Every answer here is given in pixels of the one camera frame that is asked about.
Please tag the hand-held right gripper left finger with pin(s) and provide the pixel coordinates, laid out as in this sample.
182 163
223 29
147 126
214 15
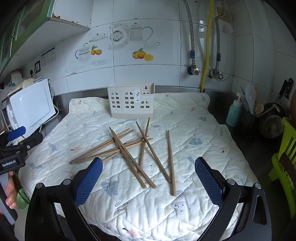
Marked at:
89 183

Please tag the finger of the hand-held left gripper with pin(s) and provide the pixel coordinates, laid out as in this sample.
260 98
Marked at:
16 134
34 141

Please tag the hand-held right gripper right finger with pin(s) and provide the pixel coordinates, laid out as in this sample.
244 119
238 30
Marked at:
209 183

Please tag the pile of wooden chopsticks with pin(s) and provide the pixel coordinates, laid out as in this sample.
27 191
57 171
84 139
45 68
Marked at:
170 162

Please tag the white plastic utensil holder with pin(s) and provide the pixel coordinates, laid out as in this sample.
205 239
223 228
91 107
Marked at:
129 99

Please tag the person's left hand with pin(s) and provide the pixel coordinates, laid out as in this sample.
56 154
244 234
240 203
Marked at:
11 192

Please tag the white microwave oven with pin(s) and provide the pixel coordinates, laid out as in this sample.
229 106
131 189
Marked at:
30 106

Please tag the green plastic basket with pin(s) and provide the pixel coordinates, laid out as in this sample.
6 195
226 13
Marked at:
23 201

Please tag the beige plastic container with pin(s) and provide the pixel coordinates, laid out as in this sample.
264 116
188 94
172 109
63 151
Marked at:
26 82

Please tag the white plastic appliance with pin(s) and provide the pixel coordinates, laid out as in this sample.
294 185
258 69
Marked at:
16 75

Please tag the white quilted mat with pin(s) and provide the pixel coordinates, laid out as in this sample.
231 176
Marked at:
143 208

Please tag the black utensil container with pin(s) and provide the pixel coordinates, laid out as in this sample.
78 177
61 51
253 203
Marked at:
248 126

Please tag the teal pump bottle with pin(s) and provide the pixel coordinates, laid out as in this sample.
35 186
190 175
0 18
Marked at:
234 115

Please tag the green plastic chair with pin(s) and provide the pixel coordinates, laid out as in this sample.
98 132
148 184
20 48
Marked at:
286 176

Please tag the metal cooking pot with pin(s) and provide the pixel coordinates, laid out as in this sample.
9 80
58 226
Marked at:
272 122

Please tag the wooden spoon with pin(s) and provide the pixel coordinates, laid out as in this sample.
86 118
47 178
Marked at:
259 108

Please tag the metal angle valve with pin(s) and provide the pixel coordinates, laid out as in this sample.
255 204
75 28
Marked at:
218 75

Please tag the kitchen cleaver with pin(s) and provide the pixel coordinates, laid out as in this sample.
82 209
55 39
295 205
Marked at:
285 90

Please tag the yellow gas pipe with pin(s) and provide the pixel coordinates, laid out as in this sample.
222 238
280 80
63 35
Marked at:
209 34

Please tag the wall socket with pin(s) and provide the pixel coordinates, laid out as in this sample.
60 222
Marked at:
37 67

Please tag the printed wall chart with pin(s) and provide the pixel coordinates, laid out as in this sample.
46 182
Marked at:
48 56

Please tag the green wall cabinet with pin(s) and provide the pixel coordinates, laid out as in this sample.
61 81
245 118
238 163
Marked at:
23 23

